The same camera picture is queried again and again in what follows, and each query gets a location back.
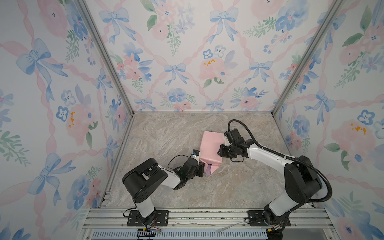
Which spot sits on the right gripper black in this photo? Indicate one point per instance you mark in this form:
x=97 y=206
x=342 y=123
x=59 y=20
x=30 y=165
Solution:
x=221 y=152

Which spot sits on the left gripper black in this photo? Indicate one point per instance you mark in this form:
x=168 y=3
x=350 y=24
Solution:
x=201 y=169

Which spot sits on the purple pink wrapping paper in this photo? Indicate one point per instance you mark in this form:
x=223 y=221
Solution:
x=210 y=145

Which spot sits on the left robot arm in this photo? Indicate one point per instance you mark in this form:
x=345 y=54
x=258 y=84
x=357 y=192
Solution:
x=142 y=181

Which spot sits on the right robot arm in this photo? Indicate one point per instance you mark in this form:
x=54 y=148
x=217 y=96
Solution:
x=300 y=178

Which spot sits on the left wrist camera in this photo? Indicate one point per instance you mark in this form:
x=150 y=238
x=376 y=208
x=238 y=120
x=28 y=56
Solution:
x=195 y=155

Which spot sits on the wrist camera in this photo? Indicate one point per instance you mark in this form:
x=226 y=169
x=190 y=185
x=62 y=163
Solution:
x=233 y=137
x=195 y=155

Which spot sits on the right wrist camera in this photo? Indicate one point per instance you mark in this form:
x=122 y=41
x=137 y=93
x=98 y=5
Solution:
x=233 y=137

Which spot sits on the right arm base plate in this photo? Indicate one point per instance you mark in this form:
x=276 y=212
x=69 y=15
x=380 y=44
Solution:
x=259 y=218

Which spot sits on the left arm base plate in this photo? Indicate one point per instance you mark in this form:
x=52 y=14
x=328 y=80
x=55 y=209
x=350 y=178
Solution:
x=159 y=218

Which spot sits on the aluminium frame rail front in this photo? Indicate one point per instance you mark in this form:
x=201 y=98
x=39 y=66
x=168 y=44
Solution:
x=192 y=218

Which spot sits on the vented cable duct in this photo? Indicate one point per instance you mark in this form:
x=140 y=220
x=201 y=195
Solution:
x=180 y=234

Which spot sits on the left aluminium corner post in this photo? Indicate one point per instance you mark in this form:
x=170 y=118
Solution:
x=95 y=34

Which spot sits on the aluminium corner post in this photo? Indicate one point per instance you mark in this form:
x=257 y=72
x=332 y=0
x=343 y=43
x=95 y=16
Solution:
x=321 y=32
x=95 y=34

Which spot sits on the right aluminium corner post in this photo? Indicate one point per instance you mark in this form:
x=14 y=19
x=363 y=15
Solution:
x=321 y=32

